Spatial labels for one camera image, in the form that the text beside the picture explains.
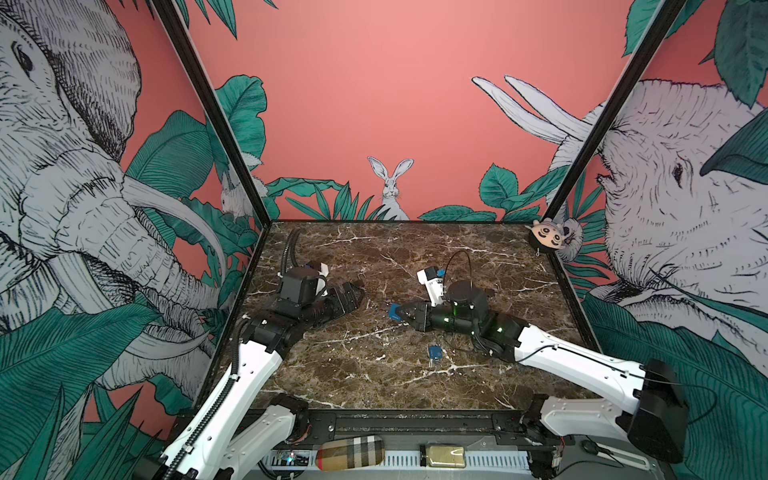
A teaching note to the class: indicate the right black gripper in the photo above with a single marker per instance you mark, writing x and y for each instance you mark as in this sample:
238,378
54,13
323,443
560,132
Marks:
426,313

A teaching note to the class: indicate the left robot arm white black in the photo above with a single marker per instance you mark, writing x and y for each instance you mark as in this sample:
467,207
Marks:
214,445

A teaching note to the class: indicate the gold rectangular box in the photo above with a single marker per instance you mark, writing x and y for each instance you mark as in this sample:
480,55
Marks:
442,456

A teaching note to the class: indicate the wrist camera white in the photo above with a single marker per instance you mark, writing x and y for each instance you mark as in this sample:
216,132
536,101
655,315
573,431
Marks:
432,278
322,270

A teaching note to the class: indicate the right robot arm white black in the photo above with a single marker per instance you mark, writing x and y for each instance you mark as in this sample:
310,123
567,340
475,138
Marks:
642,404

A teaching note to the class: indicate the black front rail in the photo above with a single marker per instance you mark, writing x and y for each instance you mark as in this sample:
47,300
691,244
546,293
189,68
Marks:
506,427

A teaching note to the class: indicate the small circuit board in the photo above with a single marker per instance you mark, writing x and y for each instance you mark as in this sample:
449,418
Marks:
291,459

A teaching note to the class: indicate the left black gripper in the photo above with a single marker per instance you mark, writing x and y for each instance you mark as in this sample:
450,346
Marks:
340,308

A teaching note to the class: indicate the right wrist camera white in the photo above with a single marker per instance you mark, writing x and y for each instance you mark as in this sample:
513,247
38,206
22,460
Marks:
432,278

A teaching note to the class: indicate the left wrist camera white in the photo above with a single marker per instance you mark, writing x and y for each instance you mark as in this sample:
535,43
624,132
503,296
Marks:
322,270

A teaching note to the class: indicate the plaid cylindrical case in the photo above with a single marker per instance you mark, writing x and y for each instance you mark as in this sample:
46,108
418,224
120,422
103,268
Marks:
351,453

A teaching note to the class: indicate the cartoon face sticker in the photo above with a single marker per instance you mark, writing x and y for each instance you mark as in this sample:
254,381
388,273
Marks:
547,234

